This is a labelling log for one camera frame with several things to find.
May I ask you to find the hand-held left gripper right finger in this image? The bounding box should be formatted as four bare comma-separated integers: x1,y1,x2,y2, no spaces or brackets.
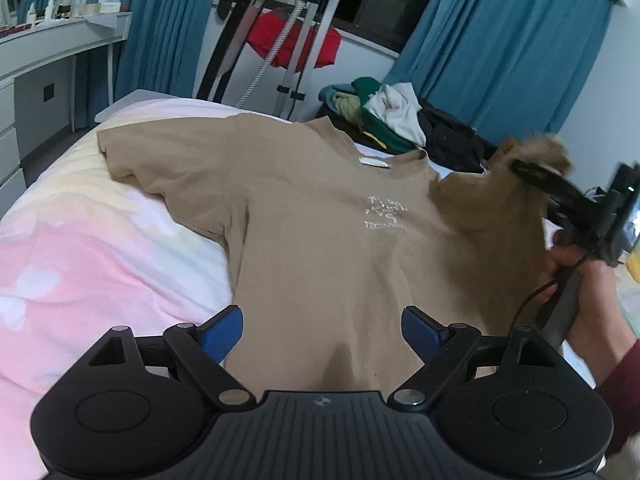
387,305,566,411

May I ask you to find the person's right forearm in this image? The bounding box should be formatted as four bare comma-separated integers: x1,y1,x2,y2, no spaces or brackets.
567,320,640,461

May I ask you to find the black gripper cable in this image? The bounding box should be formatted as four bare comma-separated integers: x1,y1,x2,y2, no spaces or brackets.
509,252,592,343

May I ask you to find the blue-grey garment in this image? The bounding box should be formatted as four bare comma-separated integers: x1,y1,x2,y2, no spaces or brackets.
318,84,358,111

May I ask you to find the black jacket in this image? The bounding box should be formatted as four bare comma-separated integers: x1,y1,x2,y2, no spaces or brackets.
417,97,501,176

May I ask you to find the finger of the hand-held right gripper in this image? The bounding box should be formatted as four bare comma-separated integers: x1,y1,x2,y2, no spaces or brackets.
509,158,576,207

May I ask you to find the tan t-shirt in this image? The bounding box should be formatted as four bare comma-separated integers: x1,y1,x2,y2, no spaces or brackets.
96,114,573,396

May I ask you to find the silver telescopic stand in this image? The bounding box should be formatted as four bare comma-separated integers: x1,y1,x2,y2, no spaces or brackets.
274,0,346,123

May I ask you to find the white hoodie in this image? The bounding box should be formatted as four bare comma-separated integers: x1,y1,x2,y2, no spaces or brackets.
362,82,427,148

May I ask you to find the yellow-green garment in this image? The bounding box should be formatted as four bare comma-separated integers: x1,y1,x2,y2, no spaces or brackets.
332,91,371,126

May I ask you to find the pastel duvet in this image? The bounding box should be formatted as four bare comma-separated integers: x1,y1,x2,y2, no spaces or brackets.
0,97,601,480

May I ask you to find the green garment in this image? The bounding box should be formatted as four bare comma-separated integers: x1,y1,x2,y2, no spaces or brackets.
350,76,418,153

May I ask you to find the grey mattress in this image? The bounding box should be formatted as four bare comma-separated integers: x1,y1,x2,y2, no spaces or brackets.
94,89,293,125

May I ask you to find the white steamer hose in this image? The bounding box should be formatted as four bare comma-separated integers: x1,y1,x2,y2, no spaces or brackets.
235,0,312,108

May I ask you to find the white dressing table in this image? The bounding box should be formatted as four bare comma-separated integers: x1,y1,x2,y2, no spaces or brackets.
0,10,133,206

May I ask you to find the white paper sheet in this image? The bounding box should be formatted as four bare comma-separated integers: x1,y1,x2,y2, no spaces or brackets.
82,10,134,29

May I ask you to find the dark window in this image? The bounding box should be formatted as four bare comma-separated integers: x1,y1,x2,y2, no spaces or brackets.
220,0,453,53

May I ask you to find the person's right hand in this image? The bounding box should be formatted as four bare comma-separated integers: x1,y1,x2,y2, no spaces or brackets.
537,245,633,348

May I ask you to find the red garment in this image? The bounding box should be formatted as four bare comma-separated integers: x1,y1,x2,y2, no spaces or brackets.
247,10,343,68

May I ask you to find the blue curtain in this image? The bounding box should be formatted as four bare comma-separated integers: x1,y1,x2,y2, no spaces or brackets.
382,0,616,163
75,0,228,128

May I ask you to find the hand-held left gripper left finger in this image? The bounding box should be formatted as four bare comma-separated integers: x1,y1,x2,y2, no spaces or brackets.
82,306,256,408

